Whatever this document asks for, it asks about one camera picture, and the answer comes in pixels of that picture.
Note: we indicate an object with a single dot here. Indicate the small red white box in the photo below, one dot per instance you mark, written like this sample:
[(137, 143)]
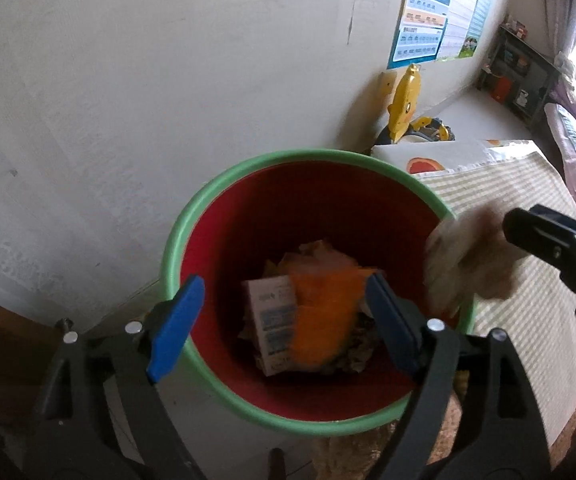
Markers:
[(515, 27)]

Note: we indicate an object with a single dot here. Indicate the red container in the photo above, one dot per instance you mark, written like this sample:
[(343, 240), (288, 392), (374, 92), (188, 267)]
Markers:
[(500, 88)]

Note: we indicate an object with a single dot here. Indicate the small white bottle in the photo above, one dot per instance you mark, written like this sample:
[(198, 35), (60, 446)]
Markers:
[(522, 97)]

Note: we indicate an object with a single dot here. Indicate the small white pink carton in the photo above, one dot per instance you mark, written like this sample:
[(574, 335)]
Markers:
[(270, 320)]

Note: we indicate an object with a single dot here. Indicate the blue letter chart poster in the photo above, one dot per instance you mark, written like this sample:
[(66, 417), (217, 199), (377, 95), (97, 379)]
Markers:
[(420, 15)]

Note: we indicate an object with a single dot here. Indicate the brown wooden cabinet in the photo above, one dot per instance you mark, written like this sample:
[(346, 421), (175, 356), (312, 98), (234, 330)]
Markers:
[(3, 340)]

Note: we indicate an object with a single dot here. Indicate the yellow duck toy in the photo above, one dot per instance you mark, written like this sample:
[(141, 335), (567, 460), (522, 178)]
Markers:
[(405, 105)]

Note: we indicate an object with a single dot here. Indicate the dark shelf desk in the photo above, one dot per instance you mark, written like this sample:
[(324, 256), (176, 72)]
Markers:
[(522, 65)]

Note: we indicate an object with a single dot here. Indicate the green red trash bin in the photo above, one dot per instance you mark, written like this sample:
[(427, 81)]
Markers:
[(308, 200)]

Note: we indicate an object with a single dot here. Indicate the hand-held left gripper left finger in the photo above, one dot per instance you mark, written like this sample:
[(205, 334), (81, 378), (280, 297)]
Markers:
[(175, 327)]

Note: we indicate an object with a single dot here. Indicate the paper ball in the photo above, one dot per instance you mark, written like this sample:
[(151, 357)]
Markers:
[(362, 349), (467, 255)]

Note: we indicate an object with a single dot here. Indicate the white grid chart poster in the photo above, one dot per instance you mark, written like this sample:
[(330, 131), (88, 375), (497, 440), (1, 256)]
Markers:
[(460, 5)]

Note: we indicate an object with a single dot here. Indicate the orange snack packet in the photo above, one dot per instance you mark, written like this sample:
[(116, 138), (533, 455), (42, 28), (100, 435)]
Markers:
[(325, 310)]

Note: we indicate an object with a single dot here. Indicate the yellow black toy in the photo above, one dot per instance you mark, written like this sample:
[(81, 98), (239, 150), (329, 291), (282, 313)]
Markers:
[(432, 127)]

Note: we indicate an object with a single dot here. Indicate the beige cloth bundle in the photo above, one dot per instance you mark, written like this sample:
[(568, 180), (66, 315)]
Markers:
[(567, 67)]

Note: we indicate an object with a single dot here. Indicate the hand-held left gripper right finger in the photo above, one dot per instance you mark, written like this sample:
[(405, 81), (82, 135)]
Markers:
[(392, 327)]

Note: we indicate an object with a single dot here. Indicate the green white striped tablecloth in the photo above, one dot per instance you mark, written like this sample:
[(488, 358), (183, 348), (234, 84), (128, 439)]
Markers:
[(532, 320)]

